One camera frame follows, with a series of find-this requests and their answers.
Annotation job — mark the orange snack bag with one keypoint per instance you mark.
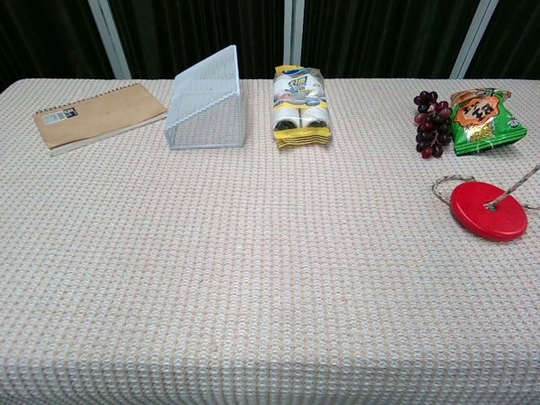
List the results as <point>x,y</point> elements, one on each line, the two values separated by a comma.
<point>464,95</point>

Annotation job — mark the dark red grape bunch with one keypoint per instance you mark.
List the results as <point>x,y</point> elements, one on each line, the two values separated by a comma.
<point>432,122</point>

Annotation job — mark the yellow pack of white rolls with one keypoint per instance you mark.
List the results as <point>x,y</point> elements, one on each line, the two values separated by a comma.
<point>300,107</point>

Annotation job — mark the brown spiral notebook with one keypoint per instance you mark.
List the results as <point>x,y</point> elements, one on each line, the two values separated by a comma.
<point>101,114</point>

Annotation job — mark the grey aluminium frame post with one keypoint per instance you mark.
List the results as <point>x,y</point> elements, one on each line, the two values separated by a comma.
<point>474,38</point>
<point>294,38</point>
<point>111,38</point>

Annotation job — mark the green snack bag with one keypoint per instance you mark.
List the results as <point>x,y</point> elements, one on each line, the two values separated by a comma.
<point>485,120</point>

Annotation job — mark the beige woven tablecloth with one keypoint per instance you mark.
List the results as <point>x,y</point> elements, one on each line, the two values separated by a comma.
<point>253,274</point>

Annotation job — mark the red round disc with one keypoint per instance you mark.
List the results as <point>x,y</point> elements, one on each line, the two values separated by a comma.
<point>489,211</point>

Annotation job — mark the dark pleated curtain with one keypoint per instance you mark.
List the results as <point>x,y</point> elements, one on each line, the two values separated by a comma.
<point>202,25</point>
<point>379,38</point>
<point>46,38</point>
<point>516,38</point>

